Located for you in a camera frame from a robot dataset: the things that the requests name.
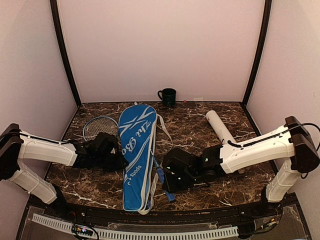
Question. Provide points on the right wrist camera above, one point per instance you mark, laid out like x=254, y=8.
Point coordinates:
x=177, y=160

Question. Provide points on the left black frame post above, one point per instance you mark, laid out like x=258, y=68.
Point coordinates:
x=63, y=52

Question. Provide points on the right black frame post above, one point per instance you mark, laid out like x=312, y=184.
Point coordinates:
x=259, y=51

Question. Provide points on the dark green mug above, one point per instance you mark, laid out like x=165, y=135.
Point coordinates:
x=167, y=96

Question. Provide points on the white shuttlecock tube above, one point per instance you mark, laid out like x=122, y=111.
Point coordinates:
x=223, y=134

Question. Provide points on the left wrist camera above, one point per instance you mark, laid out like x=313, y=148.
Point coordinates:
x=104, y=144

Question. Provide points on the black frame post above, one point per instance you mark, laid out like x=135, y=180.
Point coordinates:
x=259, y=51
x=63, y=52

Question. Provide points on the white slotted cable duct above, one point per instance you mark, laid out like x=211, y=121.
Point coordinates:
x=149, y=233

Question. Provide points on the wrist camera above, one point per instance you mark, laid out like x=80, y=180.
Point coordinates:
x=104, y=144
x=177, y=160

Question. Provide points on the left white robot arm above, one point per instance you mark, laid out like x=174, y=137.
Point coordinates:
x=17, y=145

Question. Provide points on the blue racket bag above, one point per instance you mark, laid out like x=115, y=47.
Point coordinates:
x=137, y=126

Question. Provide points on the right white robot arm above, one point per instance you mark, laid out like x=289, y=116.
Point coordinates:
x=291, y=142

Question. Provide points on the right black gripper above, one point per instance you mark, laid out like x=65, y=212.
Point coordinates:
x=170, y=187

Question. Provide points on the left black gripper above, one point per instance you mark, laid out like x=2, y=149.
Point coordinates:
x=120, y=165

